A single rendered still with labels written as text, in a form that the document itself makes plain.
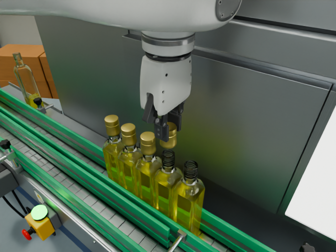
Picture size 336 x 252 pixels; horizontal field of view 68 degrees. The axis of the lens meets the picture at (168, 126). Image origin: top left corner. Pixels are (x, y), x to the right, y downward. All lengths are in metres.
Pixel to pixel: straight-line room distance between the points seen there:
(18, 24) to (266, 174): 4.28
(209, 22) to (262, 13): 0.21
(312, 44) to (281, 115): 0.14
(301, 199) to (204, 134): 0.25
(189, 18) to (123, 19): 0.07
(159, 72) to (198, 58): 0.17
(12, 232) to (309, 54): 1.16
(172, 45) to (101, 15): 0.13
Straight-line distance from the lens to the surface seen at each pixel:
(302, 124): 0.52
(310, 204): 0.64
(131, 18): 0.27
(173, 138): 0.50
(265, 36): 0.49
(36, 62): 3.04
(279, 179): 0.61
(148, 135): 0.56
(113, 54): 0.77
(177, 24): 0.29
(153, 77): 0.40
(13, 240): 1.22
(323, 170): 0.57
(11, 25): 4.64
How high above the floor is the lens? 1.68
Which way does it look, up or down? 37 degrees down
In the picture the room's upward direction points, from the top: straight up
